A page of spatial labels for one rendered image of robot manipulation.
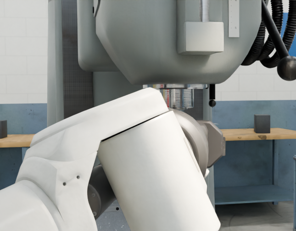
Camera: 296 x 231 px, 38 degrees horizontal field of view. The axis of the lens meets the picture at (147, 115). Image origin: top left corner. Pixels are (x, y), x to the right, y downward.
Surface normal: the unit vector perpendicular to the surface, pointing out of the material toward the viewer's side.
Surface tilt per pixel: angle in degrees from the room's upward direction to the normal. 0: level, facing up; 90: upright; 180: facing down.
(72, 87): 90
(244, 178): 90
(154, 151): 79
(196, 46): 90
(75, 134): 72
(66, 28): 90
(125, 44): 112
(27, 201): 38
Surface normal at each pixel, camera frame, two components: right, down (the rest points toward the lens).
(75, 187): 0.58, -0.28
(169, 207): 0.09, -0.07
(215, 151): -0.15, 0.04
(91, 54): 0.00, 0.21
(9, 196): -0.01, -0.91
